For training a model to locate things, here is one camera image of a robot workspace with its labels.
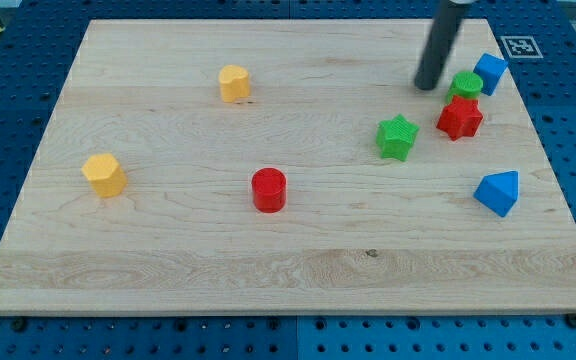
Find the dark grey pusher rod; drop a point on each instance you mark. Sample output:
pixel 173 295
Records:
pixel 442 35

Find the yellow heart block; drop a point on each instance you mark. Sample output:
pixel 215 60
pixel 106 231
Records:
pixel 234 83

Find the blue cube block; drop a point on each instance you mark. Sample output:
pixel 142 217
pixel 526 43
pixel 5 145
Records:
pixel 490 69

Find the green cylinder block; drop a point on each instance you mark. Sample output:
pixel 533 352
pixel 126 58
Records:
pixel 466 84

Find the white fiducial marker tag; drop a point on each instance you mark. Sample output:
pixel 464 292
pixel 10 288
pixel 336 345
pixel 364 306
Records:
pixel 521 47

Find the red star block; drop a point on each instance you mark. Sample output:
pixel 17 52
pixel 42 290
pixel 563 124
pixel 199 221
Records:
pixel 460 118

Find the green star block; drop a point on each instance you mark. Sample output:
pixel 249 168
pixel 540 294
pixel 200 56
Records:
pixel 396 137

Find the blue triangle block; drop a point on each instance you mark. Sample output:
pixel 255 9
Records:
pixel 499 192

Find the red cylinder block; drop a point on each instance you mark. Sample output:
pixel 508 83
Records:
pixel 269 188

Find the light wooden board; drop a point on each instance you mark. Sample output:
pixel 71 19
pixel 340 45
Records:
pixel 359 234

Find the yellow hexagon block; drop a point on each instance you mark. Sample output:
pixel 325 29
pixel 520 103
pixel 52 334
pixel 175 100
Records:
pixel 105 175

